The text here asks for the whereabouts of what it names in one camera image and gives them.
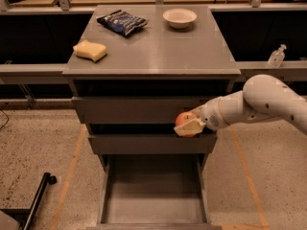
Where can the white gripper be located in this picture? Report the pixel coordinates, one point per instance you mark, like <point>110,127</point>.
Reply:
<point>211,114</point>

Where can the red apple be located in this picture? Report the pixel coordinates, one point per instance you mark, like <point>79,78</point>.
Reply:
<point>184,116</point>

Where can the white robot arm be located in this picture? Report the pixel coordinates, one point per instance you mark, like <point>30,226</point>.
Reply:
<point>262,99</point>

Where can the grey drawer cabinet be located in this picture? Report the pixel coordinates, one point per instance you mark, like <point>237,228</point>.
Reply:
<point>158,46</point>

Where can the grey open bottom drawer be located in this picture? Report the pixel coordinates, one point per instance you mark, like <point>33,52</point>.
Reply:
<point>154,192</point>

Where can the grey middle drawer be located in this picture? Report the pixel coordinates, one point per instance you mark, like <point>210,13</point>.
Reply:
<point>151,144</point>

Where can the grey top drawer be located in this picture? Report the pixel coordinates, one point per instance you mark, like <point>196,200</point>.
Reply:
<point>133,110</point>

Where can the clear sanitizer bottle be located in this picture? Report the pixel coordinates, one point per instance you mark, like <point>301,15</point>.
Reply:
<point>277,56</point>

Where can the white ceramic bowl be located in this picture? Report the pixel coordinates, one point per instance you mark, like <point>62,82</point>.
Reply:
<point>179,18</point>

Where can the blue chip bag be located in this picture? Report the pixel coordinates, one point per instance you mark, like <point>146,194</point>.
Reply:
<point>122,22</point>

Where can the yellow sponge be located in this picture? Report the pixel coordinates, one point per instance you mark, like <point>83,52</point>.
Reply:
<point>90,50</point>

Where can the black chair base leg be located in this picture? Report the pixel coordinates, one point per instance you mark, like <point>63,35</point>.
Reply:
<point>23,218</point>

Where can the grey metal rail shelf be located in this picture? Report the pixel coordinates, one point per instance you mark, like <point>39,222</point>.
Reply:
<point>60,73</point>

